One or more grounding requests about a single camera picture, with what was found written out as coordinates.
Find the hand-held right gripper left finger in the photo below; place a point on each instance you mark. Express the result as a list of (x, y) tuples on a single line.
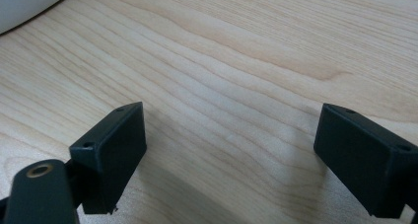
[(111, 158)]

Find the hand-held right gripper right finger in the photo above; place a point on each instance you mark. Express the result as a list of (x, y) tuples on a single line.
[(364, 158)]

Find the white round object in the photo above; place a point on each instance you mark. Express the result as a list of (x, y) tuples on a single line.
[(23, 2)]

